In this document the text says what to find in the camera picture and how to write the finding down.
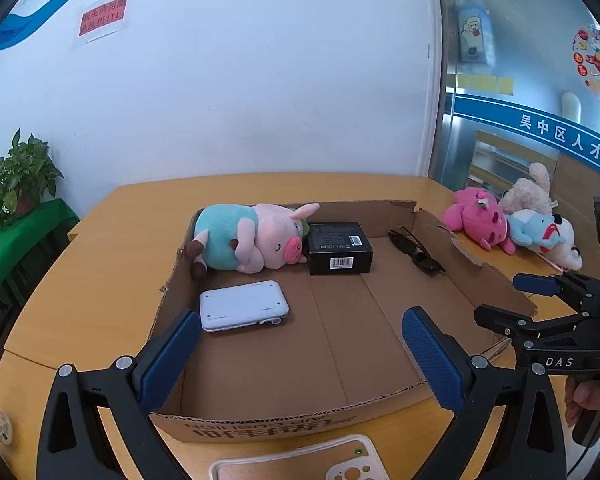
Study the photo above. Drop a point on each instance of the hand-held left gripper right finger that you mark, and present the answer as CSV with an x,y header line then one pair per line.
x,y
435,365

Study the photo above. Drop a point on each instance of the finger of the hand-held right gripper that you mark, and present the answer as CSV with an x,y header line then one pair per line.
x,y
500,319
532,282

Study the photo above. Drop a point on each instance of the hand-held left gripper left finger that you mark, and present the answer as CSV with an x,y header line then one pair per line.
x,y
165,360

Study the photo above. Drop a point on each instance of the white box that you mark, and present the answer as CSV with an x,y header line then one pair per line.
x,y
242,305

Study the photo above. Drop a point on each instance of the black sunglasses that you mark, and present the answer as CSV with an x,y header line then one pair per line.
x,y
422,262

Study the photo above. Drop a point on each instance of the brown cardboard box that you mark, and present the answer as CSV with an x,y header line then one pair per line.
x,y
340,320

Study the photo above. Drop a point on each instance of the pink pig plush toy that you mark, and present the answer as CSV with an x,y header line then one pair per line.
x,y
260,240

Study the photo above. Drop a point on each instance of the black product box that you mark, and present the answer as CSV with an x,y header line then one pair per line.
x,y
337,245

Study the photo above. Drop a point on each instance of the wooden desktop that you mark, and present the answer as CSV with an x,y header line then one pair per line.
x,y
105,260

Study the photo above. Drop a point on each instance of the person's right hand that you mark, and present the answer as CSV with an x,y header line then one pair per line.
x,y
582,400

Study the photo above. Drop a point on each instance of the white plush dog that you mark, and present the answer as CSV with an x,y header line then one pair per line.
x,y
567,245

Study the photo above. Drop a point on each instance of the light blue plush toy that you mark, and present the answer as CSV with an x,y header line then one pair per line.
x,y
527,227

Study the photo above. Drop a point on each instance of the beige plush toy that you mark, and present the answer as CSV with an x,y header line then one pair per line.
x,y
527,195

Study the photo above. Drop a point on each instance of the clear phone case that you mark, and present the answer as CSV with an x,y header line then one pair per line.
x,y
280,465

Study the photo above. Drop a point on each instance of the yellow sticky notes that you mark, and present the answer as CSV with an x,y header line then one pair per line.
x,y
485,83

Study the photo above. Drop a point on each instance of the green potted plant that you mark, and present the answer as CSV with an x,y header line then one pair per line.
x,y
25,175

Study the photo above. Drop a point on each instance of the sheep cartoon poster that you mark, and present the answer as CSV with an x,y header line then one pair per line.
x,y
472,30

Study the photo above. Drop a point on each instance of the red paper notice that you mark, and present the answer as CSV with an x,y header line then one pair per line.
x,y
102,16

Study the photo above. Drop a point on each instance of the blue glass wall sign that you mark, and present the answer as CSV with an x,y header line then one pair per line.
x,y
530,125

